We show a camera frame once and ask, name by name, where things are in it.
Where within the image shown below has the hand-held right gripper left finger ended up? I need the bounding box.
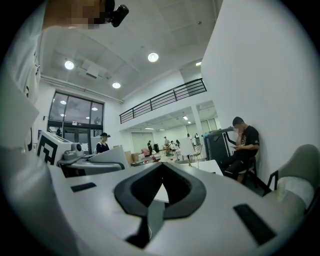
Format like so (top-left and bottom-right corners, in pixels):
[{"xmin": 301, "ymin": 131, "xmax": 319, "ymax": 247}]
[{"xmin": 48, "ymin": 161, "xmax": 164, "ymax": 256}]

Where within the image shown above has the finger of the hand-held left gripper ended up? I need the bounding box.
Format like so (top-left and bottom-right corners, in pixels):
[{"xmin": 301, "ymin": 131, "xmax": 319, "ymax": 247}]
[{"xmin": 84, "ymin": 161, "xmax": 126, "ymax": 176}]

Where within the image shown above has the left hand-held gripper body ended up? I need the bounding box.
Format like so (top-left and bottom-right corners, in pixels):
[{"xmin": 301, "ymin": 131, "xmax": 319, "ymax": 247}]
[{"xmin": 36, "ymin": 129, "xmax": 88, "ymax": 179}]

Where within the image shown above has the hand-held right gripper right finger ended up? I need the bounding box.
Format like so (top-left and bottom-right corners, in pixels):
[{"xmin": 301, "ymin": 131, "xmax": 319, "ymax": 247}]
[{"xmin": 149, "ymin": 161, "xmax": 301, "ymax": 256}]

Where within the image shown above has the person's left forearm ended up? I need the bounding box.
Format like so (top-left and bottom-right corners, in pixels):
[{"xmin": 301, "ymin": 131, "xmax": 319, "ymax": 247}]
[{"xmin": 0, "ymin": 146, "xmax": 83, "ymax": 256}]

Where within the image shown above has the large cardboard box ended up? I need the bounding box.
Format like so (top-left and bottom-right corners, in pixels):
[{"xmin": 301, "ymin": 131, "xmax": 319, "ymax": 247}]
[{"xmin": 124, "ymin": 150, "xmax": 140, "ymax": 163}]

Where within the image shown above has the dark glass coffee table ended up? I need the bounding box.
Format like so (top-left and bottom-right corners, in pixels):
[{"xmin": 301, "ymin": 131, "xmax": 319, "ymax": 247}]
[{"xmin": 130, "ymin": 159, "xmax": 161, "ymax": 168}]

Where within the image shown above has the white marble table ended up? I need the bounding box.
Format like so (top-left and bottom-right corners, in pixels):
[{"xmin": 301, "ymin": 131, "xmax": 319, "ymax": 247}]
[{"xmin": 153, "ymin": 159, "xmax": 224, "ymax": 204}]

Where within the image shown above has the black wooden chair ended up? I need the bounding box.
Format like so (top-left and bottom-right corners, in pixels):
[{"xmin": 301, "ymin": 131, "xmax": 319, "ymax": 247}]
[{"xmin": 239, "ymin": 156, "xmax": 260, "ymax": 188}]

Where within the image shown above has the large dark window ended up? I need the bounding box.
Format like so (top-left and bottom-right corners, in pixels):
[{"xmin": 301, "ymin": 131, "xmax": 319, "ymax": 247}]
[{"xmin": 47, "ymin": 91, "xmax": 105, "ymax": 127}]

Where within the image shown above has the dark grey wheeled bin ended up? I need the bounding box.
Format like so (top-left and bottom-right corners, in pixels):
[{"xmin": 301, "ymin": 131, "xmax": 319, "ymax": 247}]
[{"xmin": 202, "ymin": 126, "xmax": 237, "ymax": 168}]

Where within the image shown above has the white shade table lamp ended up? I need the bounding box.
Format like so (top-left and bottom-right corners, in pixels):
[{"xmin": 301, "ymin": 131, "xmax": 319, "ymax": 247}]
[{"xmin": 178, "ymin": 137, "xmax": 196, "ymax": 168}]

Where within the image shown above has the person's white hoodie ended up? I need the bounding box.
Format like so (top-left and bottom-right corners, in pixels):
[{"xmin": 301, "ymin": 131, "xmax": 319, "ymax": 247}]
[{"xmin": 0, "ymin": 24, "xmax": 43, "ymax": 153}]

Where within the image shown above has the grey folding chair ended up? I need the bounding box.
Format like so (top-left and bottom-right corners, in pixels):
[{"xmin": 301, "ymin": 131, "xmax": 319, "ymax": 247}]
[{"xmin": 262, "ymin": 144, "xmax": 320, "ymax": 218}]

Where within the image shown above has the ceiling air vent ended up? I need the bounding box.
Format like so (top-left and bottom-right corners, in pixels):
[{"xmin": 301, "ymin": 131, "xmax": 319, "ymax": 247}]
[{"xmin": 76, "ymin": 59, "xmax": 107, "ymax": 80}]

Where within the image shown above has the black balcony railing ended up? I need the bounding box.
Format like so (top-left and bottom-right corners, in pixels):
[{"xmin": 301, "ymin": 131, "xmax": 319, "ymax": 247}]
[{"xmin": 119, "ymin": 77, "xmax": 208, "ymax": 125}]

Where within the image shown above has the person's head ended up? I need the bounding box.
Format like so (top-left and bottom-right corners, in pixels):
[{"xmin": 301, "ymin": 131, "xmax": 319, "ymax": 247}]
[{"xmin": 42, "ymin": 0, "xmax": 116, "ymax": 31}]

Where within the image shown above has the wire frame chair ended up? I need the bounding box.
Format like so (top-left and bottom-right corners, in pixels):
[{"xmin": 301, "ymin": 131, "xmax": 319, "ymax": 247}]
[{"xmin": 189, "ymin": 144, "xmax": 204, "ymax": 163}]

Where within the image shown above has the black head camera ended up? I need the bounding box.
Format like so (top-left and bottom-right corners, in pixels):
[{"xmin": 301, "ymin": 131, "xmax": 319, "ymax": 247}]
[{"xmin": 106, "ymin": 3, "xmax": 130, "ymax": 28}]

